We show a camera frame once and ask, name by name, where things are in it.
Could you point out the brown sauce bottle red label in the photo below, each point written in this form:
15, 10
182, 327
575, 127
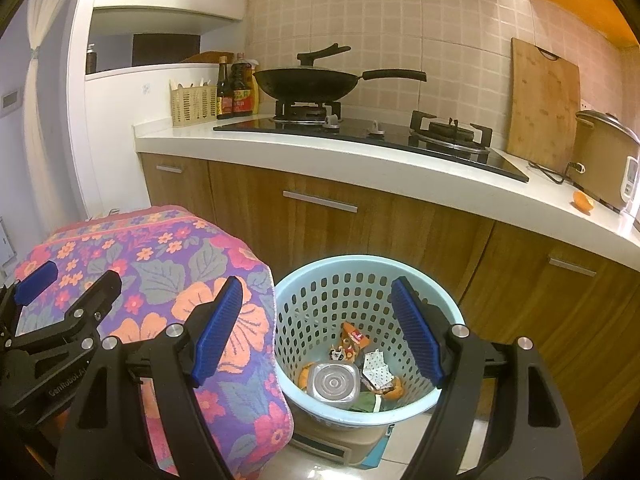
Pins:
242, 90

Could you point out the wooden kitchen cabinet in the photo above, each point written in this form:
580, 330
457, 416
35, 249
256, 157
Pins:
400, 220

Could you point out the light blue plastic basket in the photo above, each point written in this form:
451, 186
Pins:
325, 290

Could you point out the yellow bottle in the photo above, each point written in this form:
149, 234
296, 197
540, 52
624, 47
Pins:
255, 92

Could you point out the wall switch panel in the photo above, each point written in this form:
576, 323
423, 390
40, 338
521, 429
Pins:
11, 99

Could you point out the green leafy vegetable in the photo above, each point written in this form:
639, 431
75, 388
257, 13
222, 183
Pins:
367, 403

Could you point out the dark bottle on shelf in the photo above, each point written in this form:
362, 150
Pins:
90, 60

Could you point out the tangerine piece on counter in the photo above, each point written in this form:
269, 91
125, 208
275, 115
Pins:
582, 202

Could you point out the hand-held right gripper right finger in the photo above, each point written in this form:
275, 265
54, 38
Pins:
415, 330

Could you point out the bamboo cutting board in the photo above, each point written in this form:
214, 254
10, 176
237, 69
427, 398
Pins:
542, 105

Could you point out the white dotted paper wrapper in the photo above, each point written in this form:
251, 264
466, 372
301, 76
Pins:
377, 370

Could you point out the orange wall cabinet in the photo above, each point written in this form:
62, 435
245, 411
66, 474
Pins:
585, 0

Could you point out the floral purple tablecloth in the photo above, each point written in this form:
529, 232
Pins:
150, 260

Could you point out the black wok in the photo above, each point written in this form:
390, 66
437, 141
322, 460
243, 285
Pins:
305, 85

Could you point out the wooden board on shelf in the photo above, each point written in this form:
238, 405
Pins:
210, 57

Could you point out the white wall box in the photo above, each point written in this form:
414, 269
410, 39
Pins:
5, 242

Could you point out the dark soy sauce bottle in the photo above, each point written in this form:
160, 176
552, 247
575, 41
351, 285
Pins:
224, 95

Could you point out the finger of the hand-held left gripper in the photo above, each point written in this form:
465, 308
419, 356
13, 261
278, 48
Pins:
95, 302
35, 280

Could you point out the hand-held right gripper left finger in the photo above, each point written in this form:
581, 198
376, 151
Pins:
220, 330

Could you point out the white curtain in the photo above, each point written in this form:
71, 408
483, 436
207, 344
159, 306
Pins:
42, 110

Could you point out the cream plastic cutlery basket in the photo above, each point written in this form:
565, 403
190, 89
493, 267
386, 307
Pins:
192, 105

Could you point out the beige rice cooker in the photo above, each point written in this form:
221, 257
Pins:
600, 160

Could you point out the beige plastic box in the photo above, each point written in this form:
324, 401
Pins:
330, 437

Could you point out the black glass gas stove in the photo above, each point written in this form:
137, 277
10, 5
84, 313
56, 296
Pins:
380, 135

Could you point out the plastic bottle with peach label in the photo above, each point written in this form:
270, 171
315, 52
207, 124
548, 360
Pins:
332, 382

